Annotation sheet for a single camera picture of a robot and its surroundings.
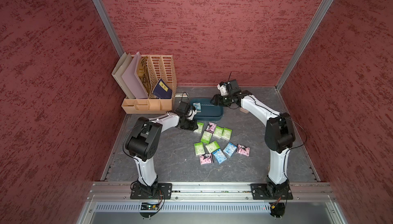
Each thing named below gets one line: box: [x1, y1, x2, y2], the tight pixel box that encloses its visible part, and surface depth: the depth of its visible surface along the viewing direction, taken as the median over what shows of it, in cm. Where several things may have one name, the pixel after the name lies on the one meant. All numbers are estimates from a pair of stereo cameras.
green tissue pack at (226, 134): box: [221, 127, 233, 142], surface depth 94 cm
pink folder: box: [121, 51, 149, 100], surface depth 95 cm
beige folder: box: [111, 52, 136, 99], surface depth 94 cm
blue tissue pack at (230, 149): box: [222, 142, 237, 158], surface depth 87 cm
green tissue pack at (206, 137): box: [200, 130, 213, 145], surface depth 93 cm
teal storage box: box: [190, 97, 224, 122], surface depth 105 cm
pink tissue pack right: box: [236, 143, 251, 157], surface depth 87 cm
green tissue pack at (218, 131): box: [212, 125, 225, 139], surface depth 94 cm
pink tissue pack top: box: [205, 121, 217, 134], surface depth 97 cm
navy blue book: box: [151, 78, 173, 100], surface depth 106 cm
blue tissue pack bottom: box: [212, 148, 228, 165], surface depth 85 cm
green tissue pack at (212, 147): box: [205, 140, 221, 154], surface depth 89 cm
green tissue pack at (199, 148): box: [193, 142, 206, 156], surface depth 87 cm
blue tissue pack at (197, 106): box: [192, 102, 202, 114], surface depth 108 cm
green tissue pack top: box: [193, 121, 205, 133], surface depth 97 cm
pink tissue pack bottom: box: [199, 152, 214, 166], surface depth 84 cm
